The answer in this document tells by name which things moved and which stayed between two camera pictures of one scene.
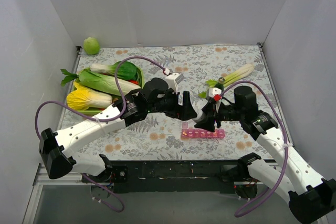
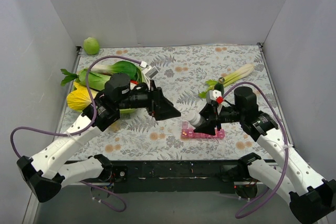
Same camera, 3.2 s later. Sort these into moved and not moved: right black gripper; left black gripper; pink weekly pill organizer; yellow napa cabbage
Moved: left black gripper
Not moved: pink weekly pill organizer; yellow napa cabbage; right black gripper
